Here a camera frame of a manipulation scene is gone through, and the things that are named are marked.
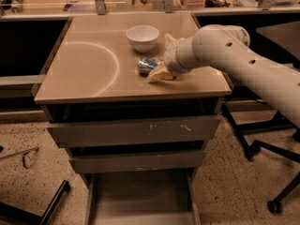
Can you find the bottom grey drawer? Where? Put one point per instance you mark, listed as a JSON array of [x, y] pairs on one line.
[[163, 197]]

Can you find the grey drawer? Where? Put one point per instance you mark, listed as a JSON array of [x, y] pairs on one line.
[[163, 197], [137, 162], [135, 131]]

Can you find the top grey drawer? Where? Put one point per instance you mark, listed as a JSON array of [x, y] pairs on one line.
[[135, 131]]

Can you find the grey drawer cabinet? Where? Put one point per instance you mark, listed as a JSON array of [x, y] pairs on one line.
[[92, 76]]

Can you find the black table leg frame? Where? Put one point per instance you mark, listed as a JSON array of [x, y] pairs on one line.
[[278, 122]]

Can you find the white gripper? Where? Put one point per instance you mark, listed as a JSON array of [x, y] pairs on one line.
[[172, 57]]

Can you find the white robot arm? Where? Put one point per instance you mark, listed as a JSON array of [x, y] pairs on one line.
[[226, 48]]

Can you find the black metal stand leg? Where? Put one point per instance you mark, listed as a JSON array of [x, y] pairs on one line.
[[14, 215]]

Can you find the middle grey drawer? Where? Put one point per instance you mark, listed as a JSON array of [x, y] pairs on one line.
[[137, 162]]

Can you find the white ceramic bowl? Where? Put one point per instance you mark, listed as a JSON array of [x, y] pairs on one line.
[[142, 38]]

